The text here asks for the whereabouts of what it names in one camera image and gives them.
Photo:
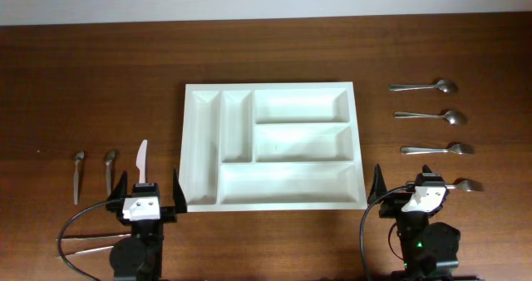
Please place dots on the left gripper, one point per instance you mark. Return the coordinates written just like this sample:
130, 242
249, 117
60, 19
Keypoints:
169, 214

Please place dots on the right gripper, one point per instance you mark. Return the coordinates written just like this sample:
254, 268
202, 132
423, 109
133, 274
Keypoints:
393, 201

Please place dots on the steel fork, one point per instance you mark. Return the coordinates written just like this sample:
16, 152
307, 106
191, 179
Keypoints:
466, 185
459, 149

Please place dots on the steel tablespoon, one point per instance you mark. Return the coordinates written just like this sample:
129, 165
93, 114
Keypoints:
451, 116
444, 85

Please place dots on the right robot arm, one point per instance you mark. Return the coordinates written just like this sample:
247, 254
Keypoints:
428, 250

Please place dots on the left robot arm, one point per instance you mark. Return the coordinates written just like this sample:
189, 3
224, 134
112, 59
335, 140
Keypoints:
139, 255

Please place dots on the white plastic knife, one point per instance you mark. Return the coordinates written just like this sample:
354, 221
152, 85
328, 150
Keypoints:
141, 161

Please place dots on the right small steel teaspoon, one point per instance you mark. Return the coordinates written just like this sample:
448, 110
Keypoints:
109, 159

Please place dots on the small steel teaspoon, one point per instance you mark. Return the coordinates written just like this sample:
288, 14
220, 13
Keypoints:
78, 158
109, 159

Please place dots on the left small steel teaspoon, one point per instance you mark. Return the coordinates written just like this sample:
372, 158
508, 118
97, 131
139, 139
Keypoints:
78, 158

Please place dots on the white plastic cutlery tray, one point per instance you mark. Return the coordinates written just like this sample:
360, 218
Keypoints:
271, 146

